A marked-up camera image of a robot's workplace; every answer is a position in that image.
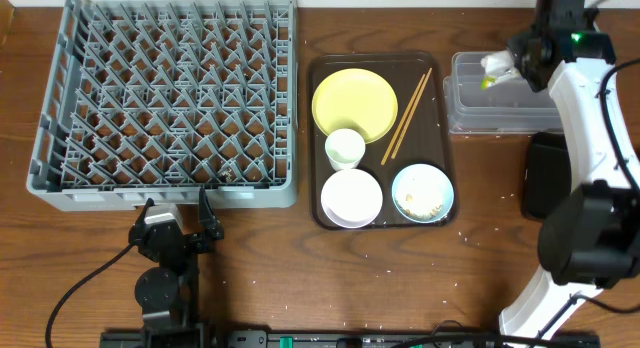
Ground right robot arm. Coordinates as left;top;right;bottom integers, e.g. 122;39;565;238
499;0;639;347

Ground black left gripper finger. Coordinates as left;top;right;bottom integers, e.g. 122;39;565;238
134;198;154;227
198;187;224;240

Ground green snack wrapper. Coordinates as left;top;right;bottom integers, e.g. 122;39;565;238
481;76;497;90

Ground pale green plastic cup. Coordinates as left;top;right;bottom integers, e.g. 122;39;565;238
324;128;366;171

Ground light blue bowl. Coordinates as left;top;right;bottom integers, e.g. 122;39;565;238
391;164;456;225

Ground dark brown serving tray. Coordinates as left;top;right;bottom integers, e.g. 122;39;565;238
307;52;456;231

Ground black waste tray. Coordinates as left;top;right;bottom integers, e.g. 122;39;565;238
521;132;571;221

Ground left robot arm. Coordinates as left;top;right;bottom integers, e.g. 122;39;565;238
128;189;224;347

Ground clear plastic waste bin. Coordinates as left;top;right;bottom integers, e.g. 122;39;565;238
443;52;562;135

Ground grey plastic dishwasher rack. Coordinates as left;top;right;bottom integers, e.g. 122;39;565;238
26;0;298;211

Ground white pink bowl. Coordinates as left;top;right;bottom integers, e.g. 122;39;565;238
320;169;383;229

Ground yellow plastic plate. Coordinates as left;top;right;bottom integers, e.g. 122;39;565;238
311;68;398;144

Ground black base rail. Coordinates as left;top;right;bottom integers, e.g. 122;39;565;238
98;328;601;348

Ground wooden chopstick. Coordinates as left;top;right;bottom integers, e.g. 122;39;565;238
380;74;426;166
391;68;432;159

